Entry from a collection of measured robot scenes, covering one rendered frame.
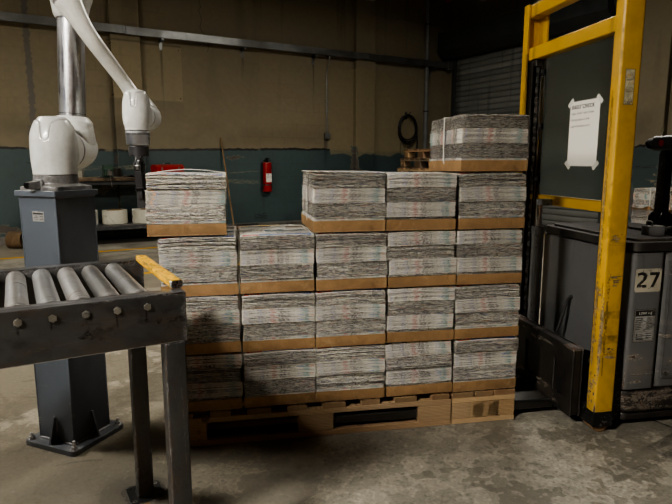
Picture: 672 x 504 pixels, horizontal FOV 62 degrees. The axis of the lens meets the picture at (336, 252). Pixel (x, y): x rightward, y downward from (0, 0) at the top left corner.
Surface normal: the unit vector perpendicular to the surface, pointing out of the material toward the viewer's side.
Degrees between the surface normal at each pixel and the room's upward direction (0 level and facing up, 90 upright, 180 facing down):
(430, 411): 90
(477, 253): 90
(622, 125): 90
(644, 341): 90
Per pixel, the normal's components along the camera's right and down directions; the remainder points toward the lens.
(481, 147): 0.18, 0.15
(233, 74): 0.50, 0.14
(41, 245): -0.38, 0.15
